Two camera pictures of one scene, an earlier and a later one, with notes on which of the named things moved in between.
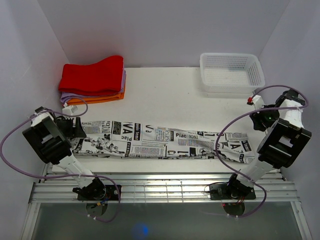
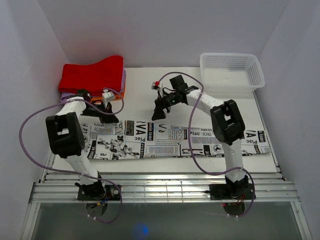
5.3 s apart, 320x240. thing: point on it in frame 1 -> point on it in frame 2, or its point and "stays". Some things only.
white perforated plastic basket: x=231 y=73 stays
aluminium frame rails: x=162 y=187 stays
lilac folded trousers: x=64 y=96 stays
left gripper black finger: x=79 y=132 -> x=108 y=118
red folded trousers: x=104 y=76 stays
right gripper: x=257 y=119 -> x=161 y=104
